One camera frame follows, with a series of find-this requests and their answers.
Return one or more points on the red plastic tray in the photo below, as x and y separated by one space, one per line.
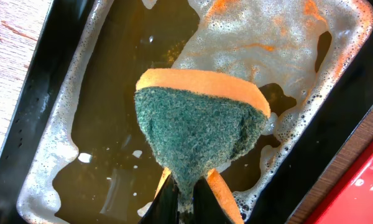
350 201

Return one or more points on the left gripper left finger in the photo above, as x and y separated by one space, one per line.
164 207

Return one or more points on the orange green scrub sponge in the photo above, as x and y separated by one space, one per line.
196 121

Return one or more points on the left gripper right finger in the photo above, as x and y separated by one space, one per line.
206 209

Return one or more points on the black water tray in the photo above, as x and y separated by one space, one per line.
75 152

